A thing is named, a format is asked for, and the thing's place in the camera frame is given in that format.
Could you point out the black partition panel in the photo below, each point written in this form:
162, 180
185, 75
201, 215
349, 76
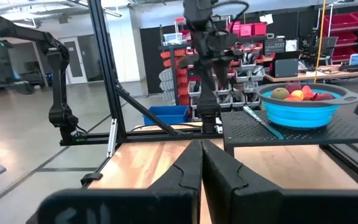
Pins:
151, 62

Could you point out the brown-green kiwi fruit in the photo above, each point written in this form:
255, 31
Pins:
280, 93

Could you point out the black mesh metal rack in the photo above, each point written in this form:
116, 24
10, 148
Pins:
322, 130

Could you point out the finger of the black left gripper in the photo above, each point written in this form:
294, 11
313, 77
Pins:
226, 71
218, 71

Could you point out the blue plastic floor bin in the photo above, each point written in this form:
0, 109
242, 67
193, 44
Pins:
166, 115

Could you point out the pink storage bin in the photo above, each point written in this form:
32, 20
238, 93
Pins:
259, 28
246, 30
234, 28

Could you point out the wooden work desk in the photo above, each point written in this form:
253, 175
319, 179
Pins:
306, 75

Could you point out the dark red pomegranate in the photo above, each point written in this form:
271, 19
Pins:
292, 87

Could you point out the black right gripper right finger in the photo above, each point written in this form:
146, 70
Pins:
225, 186

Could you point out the black aluminium table frame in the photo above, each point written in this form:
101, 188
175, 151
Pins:
104, 62

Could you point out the black neighbouring robot arm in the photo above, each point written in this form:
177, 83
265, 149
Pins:
57, 93

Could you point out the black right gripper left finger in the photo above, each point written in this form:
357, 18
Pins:
185, 177

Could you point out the blue collapsible bowl grey rim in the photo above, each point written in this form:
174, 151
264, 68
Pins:
300, 116

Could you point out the black office chair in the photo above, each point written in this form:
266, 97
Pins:
328, 49

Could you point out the clear plastic tub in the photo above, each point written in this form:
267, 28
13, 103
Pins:
172, 38

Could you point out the metal shelf with orange bins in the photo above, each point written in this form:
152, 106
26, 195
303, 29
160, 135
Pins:
182, 81

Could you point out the dark red round fruit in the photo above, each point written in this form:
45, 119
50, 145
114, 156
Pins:
323, 96

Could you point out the red bin wall rack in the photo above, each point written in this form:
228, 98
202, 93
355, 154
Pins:
350, 34

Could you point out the black box monitor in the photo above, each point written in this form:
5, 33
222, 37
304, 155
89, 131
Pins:
286, 67

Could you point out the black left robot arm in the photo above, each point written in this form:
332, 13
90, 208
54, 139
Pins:
208, 99

